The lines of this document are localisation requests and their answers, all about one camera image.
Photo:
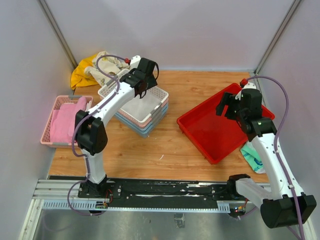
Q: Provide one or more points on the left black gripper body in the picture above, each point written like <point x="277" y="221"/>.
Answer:
<point x="151" y="83"/>

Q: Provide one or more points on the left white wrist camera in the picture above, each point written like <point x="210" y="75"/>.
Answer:
<point x="132" y="63"/>

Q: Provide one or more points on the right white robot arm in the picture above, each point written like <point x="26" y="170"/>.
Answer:
<point x="286" y="203"/>

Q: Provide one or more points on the grey slotted cable duct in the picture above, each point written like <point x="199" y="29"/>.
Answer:
<point x="134" y="205"/>

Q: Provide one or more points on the cream patterned cloth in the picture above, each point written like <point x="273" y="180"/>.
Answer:
<point x="109" y="65"/>

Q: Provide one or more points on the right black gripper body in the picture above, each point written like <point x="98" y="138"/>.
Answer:
<point x="241" y="113"/>

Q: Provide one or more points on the pink towel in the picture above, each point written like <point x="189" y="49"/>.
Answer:
<point x="63" y="121"/>

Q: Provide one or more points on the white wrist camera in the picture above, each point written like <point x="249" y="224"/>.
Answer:
<point x="132" y="63"/>
<point x="245" y="84"/>

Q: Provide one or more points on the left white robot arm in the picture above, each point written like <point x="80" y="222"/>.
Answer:
<point x="90" y="133"/>

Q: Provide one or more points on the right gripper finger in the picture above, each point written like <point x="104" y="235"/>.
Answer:
<point x="223" y="102"/>
<point x="232" y="108"/>

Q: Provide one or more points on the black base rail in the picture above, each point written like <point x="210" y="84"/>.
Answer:
<point x="176" y="191"/>

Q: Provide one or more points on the pink perforated basket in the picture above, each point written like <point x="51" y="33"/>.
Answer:
<point x="157" y="117"/>

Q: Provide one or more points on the large red plastic bin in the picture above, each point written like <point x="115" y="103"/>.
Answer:
<point x="215" y="136"/>

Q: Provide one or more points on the white perforated basket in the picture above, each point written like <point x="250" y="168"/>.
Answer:
<point x="123" y="99"/>

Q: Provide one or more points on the yellow cloth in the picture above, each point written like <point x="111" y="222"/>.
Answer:
<point x="79" y="78"/>

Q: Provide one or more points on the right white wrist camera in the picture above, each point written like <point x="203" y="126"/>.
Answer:
<point x="245" y="84"/>

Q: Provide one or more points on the small pink side basket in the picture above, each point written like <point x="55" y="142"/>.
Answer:
<point x="45" y="139"/>

